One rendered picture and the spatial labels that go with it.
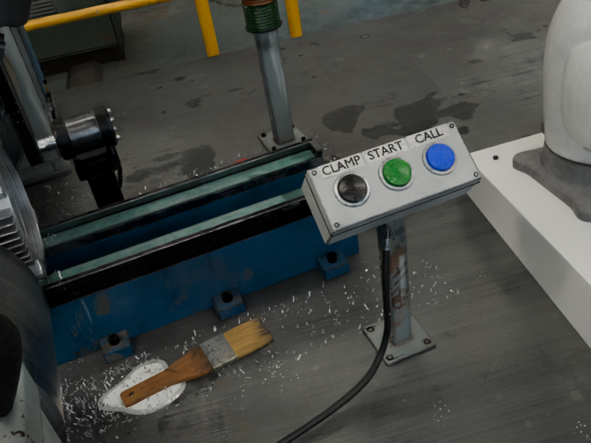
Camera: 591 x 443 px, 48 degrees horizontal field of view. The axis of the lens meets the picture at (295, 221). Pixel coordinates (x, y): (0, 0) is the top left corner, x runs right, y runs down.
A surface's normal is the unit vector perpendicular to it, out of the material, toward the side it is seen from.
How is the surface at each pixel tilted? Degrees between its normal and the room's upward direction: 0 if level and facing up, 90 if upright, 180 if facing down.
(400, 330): 90
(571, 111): 97
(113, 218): 0
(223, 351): 0
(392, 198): 38
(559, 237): 4
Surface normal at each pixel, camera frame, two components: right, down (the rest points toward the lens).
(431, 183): 0.11, -0.30
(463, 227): -0.14, -0.79
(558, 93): -0.91, 0.36
